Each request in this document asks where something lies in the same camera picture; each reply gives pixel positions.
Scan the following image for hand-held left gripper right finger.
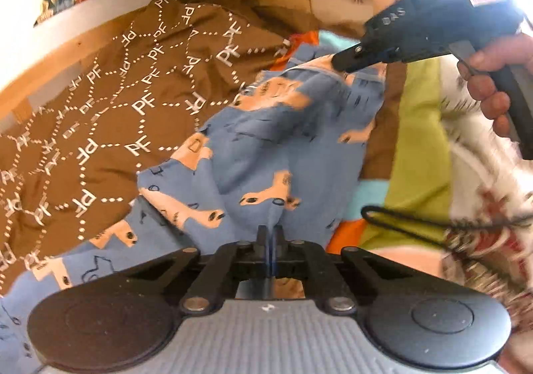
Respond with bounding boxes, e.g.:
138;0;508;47
272;226;418;315

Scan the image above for white red patterned cloth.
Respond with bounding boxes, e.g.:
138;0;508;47
433;53;533;333

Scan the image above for person's right hand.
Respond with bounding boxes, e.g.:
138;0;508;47
456;33;533;138

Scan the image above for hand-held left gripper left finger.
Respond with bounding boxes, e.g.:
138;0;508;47
117;226;270;314

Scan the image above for brown printed blanket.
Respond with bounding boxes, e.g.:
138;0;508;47
0;0;409;300

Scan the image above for black cable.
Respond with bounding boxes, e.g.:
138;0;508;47
360;205;533;250

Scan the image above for colourful block-patterned sheet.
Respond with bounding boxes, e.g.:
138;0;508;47
272;30;454;270

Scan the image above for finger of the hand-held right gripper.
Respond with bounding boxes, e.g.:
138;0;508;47
332;42;395;73

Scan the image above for blue patterned pants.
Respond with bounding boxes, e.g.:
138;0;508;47
0;38;388;362

